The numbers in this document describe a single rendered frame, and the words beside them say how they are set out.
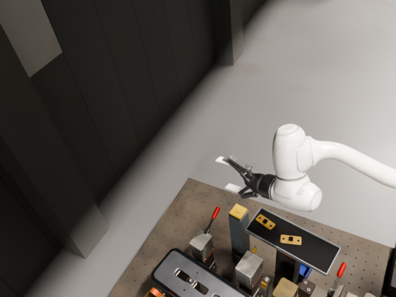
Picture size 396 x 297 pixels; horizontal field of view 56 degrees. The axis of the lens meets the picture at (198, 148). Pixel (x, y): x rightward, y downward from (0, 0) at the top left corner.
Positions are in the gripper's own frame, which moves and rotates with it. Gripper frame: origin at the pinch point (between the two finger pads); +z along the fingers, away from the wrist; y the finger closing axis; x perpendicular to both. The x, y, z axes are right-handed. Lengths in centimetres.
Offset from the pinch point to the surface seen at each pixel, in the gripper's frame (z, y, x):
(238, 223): 4.2, -30.7, -1.6
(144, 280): 53, -61, 34
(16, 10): 116, 79, 4
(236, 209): 6.4, -25.6, -4.7
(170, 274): 21, -40, 32
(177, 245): 52, -59, 8
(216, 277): 4.5, -44.8, 19.7
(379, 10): 130, -77, -439
